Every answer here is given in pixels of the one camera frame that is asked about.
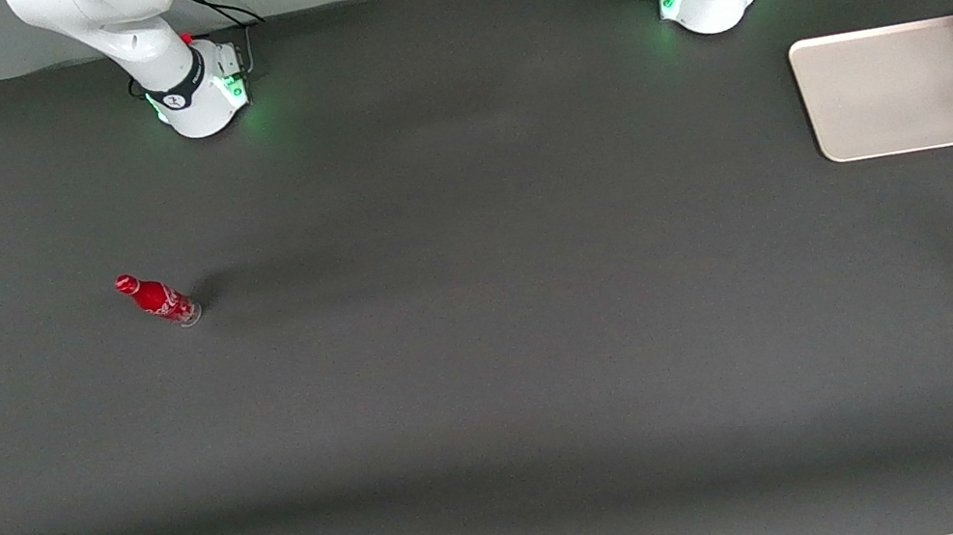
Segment red cola bottle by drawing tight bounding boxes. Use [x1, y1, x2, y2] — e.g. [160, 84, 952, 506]
[112, 262, 205, 339]

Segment beige rectangular tray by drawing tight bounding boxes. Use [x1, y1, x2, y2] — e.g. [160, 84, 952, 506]
[786, 13, 953, 174]

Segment black right base cables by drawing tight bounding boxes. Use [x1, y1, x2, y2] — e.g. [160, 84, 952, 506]
[114, 0, 274, 99]

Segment dark grey table cover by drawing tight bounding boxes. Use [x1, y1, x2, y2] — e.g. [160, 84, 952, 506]
[0, 0, 953, 535]

